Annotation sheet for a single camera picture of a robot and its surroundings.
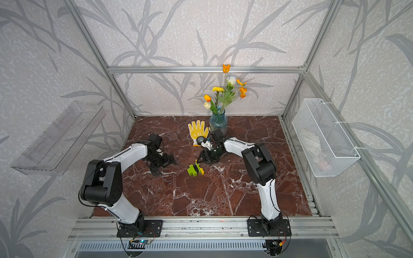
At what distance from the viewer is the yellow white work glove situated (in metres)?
1.08

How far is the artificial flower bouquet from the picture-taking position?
0.93 m

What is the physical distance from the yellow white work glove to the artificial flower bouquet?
16 centimetres
